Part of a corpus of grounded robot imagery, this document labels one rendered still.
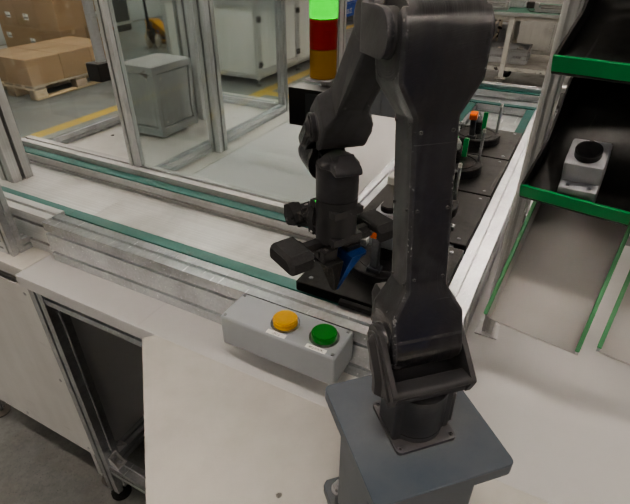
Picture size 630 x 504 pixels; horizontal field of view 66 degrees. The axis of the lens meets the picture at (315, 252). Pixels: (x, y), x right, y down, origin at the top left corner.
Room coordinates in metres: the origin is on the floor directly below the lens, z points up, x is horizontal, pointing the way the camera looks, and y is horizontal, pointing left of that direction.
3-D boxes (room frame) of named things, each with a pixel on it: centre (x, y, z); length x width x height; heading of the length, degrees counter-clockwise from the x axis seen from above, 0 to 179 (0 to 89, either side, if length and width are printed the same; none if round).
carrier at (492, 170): (1.19, -0.36, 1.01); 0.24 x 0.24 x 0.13; 62
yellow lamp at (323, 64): (0.94, -0.02, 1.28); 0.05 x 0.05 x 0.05
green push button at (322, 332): (0.56, -0.01, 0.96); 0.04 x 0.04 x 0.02
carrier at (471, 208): (0.97, -0.25, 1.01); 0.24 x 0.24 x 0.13; 62
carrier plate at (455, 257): (0.74, -0.13, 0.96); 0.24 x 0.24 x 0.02; 62
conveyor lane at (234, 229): (0.90, 0.13, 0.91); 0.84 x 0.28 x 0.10; 62
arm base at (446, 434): (0.33, -0.10, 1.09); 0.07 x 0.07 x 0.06; 17
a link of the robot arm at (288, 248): (0.59, -0.03, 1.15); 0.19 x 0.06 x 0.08; 124
